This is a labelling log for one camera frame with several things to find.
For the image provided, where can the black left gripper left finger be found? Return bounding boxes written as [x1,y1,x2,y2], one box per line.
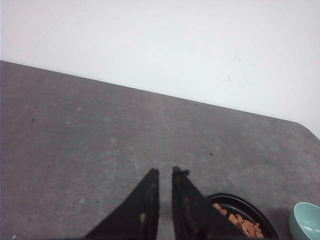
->
[84,168,160,240]

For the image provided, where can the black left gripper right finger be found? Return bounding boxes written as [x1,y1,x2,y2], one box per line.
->
[171,166,248,240]

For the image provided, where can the black frying pan green handle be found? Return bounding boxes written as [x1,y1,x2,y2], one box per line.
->
[207,192,279,239]

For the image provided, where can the teal ceramic bowl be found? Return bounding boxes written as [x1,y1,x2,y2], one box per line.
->
[288,202,320,240]

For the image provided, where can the brown beef cubes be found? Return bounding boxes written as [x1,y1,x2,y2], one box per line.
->
[228,213,265,239]

